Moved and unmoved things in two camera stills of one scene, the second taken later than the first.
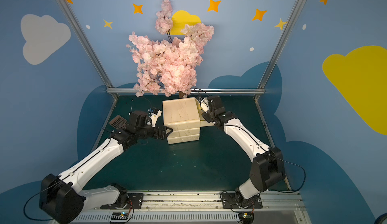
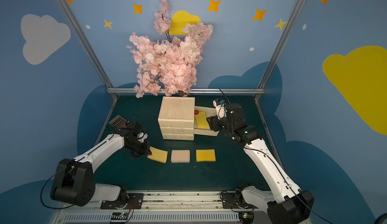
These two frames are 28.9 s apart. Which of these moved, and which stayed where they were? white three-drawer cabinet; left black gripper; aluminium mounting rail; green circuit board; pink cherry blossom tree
Moved: white three-drawer cabinet; left black gripper
Stayed: aluminium mounting rail; green circuit board; pink cherry blossom tree
